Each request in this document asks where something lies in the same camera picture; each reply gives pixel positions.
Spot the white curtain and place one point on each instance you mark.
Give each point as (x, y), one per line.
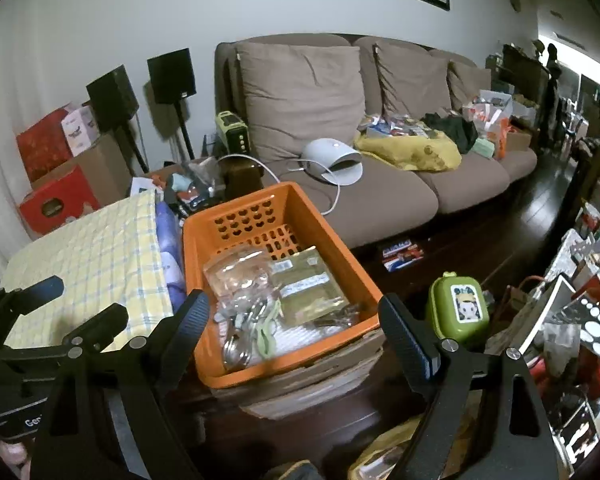
(0, 185)

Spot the white printed leaflet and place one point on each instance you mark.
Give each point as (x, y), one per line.
(142, 186)

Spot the pile of snack packets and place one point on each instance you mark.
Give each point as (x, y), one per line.
(395, 125)

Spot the medium brown back cushion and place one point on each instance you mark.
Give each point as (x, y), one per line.
(412, 80)

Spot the dark wooden cabinet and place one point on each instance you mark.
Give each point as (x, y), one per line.
(530, 75)

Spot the orange plastic basket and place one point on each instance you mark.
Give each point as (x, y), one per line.
(340, 250)

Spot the small brown back cushion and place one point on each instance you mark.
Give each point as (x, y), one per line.
(467, 85)

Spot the white dome lamp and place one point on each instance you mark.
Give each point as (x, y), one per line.
(330, 160)

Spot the person's bare foot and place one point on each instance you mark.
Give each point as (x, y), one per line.
(12, 455)

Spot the blue red snack box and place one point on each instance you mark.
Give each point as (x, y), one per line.
(402, 257)

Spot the large brown back cushion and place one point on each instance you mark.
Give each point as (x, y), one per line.
(300, 100)

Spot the grey large clip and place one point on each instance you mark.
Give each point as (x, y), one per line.
(230, 317)

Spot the brown sofa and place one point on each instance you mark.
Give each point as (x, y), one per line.
(380, 200)

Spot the yellow plastic bag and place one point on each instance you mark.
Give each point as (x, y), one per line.
(380, 450)

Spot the purple printed blanket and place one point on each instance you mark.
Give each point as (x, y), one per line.
(172, 260)

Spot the green case with cartoon sticker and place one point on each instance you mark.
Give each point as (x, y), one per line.
(440, 320)

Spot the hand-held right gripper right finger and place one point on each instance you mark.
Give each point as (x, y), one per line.
(405, 340)

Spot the white pink small box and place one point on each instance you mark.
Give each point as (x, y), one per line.
(80, 132)

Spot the clear plastic bag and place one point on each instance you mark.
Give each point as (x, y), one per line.
(240, 280)

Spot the white foam net sheet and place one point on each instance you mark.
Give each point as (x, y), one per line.
(310, 340)

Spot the dark garment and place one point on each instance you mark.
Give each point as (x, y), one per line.
(455, 130)

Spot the light green box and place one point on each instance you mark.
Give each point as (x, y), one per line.
(484, 149)

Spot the yellow plaid cloth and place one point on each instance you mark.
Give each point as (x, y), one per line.
(90, 260)

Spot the gold foil packet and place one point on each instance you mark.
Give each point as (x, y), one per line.
(310, 290)

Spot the red patterned box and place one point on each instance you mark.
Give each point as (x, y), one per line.
(42, 145)

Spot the black board with white dots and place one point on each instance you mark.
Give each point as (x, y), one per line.
(580, 320)

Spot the pale green large clip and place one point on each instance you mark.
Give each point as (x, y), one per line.
(266, 340)

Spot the large photo print board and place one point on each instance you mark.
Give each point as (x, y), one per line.
(540, 320)

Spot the white orange paper bag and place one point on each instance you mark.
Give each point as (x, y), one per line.
(490, 115)

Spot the green black portable device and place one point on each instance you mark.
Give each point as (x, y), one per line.
(232, 135)

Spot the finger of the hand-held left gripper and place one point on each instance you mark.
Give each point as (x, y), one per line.
(40, 287)
(105, 322)

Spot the yellow bag on sofa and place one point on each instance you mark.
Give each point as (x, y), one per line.
(410, 152)

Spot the black speaker on stand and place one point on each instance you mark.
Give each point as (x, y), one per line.
(111, 92)
(171, 75)

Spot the cardboard box with clutter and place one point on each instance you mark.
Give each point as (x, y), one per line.
(205, 185)

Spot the brown cardboard box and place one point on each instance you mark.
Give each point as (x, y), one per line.
(110, 160)

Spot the red box with oval label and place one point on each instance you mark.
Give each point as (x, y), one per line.
(75, 185)

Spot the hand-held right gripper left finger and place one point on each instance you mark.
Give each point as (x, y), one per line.
(187, 327)

